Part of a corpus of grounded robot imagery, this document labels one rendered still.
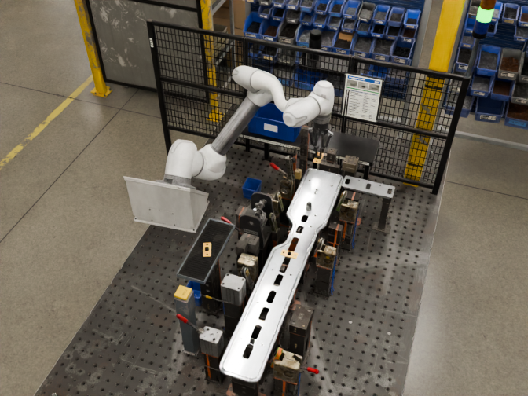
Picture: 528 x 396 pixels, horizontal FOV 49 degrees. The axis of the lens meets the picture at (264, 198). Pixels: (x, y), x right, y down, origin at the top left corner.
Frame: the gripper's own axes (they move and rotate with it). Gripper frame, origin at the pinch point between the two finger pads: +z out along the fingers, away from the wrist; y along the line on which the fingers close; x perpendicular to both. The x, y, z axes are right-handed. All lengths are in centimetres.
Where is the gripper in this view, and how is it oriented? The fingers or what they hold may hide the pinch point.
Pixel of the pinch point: (318, 152)
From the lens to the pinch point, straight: 302.0
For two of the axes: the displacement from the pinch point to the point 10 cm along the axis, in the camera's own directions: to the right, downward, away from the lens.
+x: 3.3, -6.6, 6.8
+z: 0.0, 7.2, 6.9
